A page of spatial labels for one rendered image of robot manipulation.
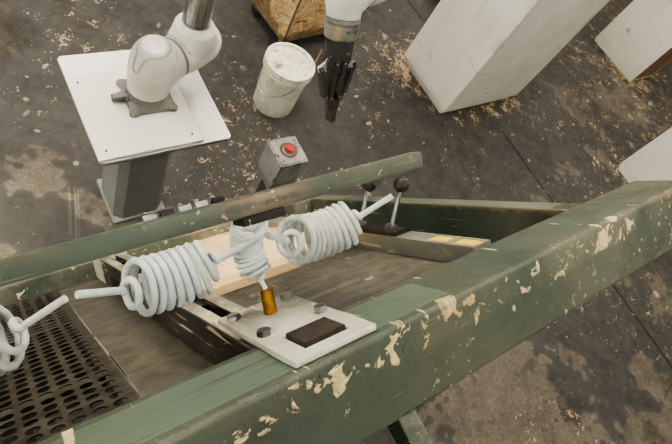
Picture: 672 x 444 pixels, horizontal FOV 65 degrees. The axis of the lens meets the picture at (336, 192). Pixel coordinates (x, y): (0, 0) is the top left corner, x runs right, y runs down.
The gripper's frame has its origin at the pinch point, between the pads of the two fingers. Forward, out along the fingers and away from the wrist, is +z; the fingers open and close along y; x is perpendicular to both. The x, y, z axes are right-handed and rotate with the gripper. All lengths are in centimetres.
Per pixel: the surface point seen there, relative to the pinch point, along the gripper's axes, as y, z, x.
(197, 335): -65, 1, -54
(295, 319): -61, -19, -73
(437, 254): -15, 3, -58
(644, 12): 465, 44, 120
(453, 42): 199, 45, 122
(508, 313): -38, -19, -85
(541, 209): 9, -4, -63
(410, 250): -15, 7, -51
